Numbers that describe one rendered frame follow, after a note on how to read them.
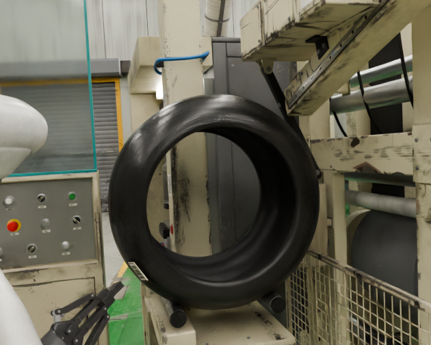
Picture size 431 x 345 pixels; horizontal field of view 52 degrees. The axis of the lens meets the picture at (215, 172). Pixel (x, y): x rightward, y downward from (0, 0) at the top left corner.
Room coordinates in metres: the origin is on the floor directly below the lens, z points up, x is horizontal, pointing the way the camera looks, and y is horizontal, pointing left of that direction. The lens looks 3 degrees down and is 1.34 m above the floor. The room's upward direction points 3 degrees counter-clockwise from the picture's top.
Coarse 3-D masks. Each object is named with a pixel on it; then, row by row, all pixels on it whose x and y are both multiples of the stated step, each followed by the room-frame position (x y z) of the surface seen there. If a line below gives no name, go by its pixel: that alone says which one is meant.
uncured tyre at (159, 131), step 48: (144, 144) 1.11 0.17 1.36; (240, 144) 1.46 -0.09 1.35; (288, 144) 1.19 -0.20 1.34; (144, 192) 1.09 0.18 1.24; (288, 192) 1.44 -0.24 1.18; (144, 240) 1.09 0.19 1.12; (240, 240) 1.47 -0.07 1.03; (288, 240) 1.19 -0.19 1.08; (192, 288) 1.12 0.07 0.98; (240, 288) 1.15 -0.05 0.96
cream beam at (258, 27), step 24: (264, 0) 1.28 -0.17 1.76; (288, 0) 1.13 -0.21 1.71; (336, 0) 0.96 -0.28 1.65; (360, 0) 0.97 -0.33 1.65; (240, 24) 1.52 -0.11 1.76; (264, 24) 1.30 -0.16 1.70; (288, 24) 1.14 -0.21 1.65; (312, 24) 1.11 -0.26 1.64; (336, 24) 1.12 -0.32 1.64; (264, 48) 1.35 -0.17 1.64; (288, 48) 1.37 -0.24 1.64; (312, 48) 1.39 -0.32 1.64
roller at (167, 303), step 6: (162, 300) 1.27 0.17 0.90; (168, 300) 1.22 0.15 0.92; (168, 306) 1.18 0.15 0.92; (174, 306) 1.16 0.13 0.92; (180, 306) 1.17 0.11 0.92; (168, 312) 1.15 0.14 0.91; (174, 312) 1.12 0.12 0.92; (180, 312) 1.12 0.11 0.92; (174, 318) 1.12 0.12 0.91; (180, 318) 1.12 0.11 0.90; (186, 318) 1.13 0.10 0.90; (174, 324) 1.12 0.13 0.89; (180, 324) 1.12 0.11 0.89
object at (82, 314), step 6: (96, 300) 0.97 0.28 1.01; (102, 300) 0.97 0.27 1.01; (90, 306) 0.96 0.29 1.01; (84, 312) 0.94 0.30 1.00; (72, 318) 0.94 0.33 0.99; (78, 318) 0.92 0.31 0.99; (72, 324) 0.90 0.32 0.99; (78, 324) 0.91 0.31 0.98; (66, 330) 0.89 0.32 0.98; (72, 330) 0.90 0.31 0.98
